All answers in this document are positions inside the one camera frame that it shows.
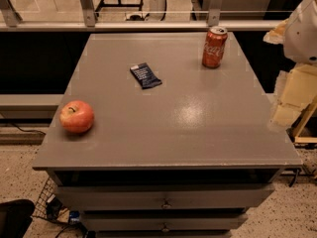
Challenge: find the red apple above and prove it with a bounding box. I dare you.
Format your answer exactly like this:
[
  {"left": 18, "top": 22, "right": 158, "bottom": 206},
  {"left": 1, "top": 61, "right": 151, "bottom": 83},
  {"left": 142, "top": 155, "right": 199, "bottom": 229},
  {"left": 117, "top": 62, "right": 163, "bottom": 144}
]
[{"left": 59, "top": 100, "right": 94, "bottom": 134}]

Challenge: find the metal railing with glass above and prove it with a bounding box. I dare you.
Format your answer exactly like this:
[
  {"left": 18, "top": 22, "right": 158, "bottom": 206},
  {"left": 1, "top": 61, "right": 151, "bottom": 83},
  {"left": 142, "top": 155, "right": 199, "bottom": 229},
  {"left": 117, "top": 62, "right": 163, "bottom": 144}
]
[{"left": 1, "top": 0, "right": 293, "bottom": 32}]

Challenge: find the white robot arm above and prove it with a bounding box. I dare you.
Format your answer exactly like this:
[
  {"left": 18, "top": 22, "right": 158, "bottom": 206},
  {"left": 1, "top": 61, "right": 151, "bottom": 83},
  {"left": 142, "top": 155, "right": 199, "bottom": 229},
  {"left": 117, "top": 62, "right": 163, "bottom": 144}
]
[{"left": 264, "top": 0, "right": 317, "bottom": 131}]

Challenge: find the dark blue snack bar wrapper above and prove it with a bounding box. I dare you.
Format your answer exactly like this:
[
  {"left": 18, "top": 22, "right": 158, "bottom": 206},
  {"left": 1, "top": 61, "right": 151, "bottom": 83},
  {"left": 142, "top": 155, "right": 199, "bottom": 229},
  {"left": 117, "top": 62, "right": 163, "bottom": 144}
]
[{"left": 130, "top": 62, "right": 162, "bottom": 89}]

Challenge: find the wire basket on floor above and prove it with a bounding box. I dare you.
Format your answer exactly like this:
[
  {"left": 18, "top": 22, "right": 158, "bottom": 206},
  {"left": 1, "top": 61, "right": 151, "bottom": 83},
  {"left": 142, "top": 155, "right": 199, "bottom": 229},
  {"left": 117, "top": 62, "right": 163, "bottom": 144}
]
[{"left": 33, "top": 178, "right": 65, "bottom": 222}]

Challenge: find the red coke can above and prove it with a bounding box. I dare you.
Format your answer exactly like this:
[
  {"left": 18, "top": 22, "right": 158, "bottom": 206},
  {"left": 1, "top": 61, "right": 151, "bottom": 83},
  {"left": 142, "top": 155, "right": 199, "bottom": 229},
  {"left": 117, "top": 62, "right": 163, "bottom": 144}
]
[{"left": 202, "top": 26, "right": 228, "bottom": 68}]

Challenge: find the black chair seat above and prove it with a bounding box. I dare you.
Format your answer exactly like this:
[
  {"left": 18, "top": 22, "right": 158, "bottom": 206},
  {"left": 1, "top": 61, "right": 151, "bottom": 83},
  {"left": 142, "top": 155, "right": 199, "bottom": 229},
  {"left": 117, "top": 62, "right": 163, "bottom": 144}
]
[{"left": 0, "top": 199, "right": 35, "bottom": 238}]

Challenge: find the grey drawer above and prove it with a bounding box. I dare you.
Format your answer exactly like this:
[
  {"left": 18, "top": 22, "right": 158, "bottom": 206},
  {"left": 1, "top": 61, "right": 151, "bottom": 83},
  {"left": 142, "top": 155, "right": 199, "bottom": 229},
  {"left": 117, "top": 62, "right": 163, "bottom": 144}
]
[
  {"left": 55, "top": 183, "right": 274, "bottom": 211},
  {"left": 81, "top": 212, "right": 248, "bottom": 232}
]

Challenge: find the grey drawer cabinet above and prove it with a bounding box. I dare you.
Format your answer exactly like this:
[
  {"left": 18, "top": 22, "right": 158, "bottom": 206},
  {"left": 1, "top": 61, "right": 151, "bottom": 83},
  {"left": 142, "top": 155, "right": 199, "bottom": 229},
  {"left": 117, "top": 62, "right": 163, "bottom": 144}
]
[{"left": 34, "top": 33, "right": 301, "bottom": 238}]

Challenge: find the black stand base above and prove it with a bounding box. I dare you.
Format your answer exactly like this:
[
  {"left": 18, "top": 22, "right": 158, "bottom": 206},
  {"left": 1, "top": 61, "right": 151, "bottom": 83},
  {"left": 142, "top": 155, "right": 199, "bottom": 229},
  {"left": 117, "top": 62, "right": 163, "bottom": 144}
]
[{"left": 95, "top": 0, "right": 144, "bottom": 13}]

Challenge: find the top grey drawer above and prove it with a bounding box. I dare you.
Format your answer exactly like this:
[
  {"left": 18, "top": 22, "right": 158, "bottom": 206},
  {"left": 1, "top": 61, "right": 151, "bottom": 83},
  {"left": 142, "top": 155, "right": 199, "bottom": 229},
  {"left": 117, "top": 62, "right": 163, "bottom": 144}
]
[{"left": 55, "top": 183, "right": 274, "bottom": 211}]

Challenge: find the wooden frame stand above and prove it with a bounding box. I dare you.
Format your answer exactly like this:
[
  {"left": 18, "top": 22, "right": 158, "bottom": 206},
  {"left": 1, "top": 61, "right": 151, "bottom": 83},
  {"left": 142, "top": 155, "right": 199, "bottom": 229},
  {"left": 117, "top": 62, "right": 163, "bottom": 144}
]
[{"left": 291, "top": 95, "right": 317, "bottom": 144}]

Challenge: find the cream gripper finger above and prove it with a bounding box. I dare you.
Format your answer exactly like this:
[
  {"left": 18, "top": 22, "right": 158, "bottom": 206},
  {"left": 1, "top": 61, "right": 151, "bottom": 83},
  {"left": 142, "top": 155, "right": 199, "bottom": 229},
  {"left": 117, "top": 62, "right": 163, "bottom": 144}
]
[
  {"left": 264, "top": 19, "right": 288, "bottom": 45},
  {"left": 267, "top": 63, "right": 317, "bottom": 132}
]

